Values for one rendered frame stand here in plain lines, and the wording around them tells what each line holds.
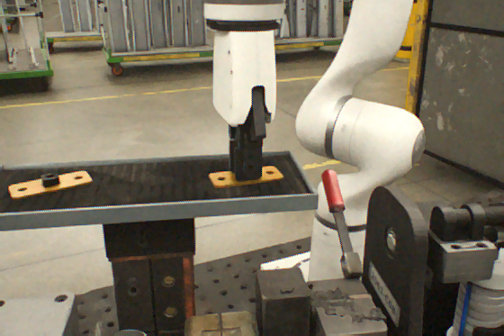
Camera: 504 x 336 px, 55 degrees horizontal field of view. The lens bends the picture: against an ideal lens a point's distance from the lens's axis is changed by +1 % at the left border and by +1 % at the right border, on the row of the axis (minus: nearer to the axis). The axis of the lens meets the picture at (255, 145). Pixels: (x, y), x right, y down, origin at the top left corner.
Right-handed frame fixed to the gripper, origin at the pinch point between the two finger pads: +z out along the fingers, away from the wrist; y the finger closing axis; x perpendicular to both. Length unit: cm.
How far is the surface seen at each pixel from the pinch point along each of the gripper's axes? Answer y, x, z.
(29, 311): 11.1, -23.0, 7.6
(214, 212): 6.1, -5.1, 3.2
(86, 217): 4.1, -17.8, 2.8
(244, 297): -37, 10, 48
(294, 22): -737, 300, 60
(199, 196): 3.4, -6.2, 2.5
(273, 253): -52, 22, 48
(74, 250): -189, -40, 118
